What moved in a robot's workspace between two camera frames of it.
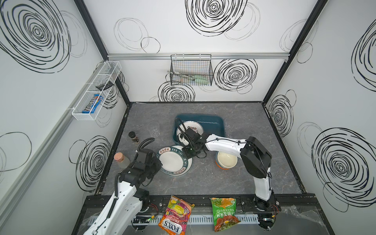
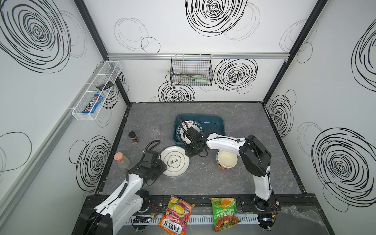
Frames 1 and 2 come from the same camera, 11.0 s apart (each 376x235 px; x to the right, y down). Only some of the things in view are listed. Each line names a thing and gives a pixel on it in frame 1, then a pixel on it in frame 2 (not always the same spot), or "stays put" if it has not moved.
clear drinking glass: (153, 128) stays put
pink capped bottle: (123, 161) stays put
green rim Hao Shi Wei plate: (175, 162) to (182, 129)
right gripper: (189, 137) stays put
